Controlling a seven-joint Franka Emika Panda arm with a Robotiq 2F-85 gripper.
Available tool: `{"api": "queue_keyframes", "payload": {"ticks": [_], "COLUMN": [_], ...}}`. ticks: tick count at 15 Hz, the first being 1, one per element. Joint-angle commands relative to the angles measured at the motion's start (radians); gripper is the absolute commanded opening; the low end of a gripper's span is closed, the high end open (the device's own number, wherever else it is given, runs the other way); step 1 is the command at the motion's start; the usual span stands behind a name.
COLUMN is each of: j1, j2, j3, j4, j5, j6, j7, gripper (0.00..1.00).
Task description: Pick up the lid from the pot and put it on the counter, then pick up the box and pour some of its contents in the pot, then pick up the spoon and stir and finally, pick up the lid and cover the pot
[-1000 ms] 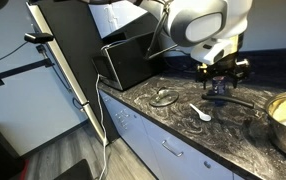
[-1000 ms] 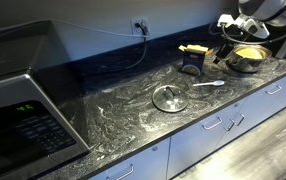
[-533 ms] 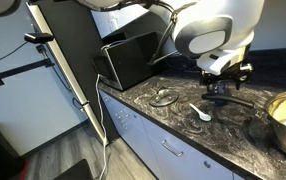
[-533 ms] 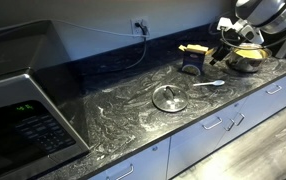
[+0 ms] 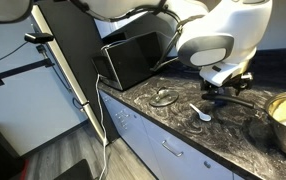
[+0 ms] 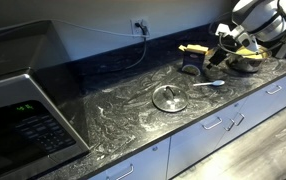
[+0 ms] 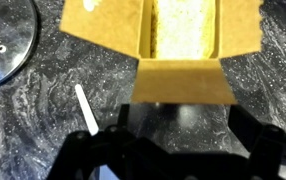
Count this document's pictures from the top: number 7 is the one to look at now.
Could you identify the round glass pot lid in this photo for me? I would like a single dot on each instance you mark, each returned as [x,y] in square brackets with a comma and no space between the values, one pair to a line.
[6,43]

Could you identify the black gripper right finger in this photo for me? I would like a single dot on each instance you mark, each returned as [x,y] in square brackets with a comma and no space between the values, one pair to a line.
[269,153]

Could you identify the blue pasta box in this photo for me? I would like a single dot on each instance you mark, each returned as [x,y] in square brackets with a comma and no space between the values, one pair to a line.
[183,80]

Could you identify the white plastic spoon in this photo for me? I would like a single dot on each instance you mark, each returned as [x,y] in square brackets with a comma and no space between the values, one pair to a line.
[86,110]

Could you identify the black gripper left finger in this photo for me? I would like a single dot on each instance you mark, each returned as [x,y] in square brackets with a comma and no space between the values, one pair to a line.
[93,156]

